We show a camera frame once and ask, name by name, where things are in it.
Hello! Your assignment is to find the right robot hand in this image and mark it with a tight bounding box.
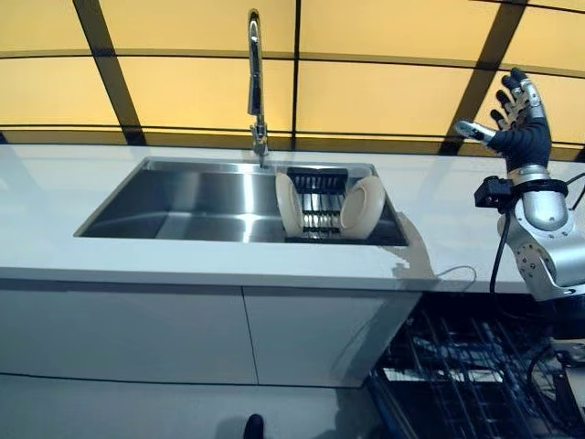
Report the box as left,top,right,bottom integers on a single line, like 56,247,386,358
454,67,553,173

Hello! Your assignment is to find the cream ceramic plate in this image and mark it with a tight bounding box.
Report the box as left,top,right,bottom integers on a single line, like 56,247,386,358
339,176,386,240
274,172,303,237

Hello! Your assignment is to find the black dish drying rack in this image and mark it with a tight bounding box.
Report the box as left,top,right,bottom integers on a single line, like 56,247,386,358
283,166,380,243

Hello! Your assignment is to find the chrome kitchen faucet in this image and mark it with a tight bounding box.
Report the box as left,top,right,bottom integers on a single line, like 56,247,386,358
246,8,271,170

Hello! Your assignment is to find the white cabinet door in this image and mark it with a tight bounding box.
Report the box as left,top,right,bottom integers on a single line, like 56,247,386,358
243,286,422,390
0,279,260,386

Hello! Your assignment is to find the stainless steel sink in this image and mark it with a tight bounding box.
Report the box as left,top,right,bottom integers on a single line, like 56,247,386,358
72,155,410,248

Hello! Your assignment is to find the dark robot body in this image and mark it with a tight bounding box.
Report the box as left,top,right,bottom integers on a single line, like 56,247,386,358
244,413,266,439

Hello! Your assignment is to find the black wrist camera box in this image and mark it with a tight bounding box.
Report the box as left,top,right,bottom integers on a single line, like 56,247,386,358
473,176,516,214

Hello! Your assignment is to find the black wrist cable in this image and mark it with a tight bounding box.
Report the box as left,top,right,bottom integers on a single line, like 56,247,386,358
489,172,585,412

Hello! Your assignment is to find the wire dishwasher basket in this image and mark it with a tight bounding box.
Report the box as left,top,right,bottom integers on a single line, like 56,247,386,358
378,310,585,439

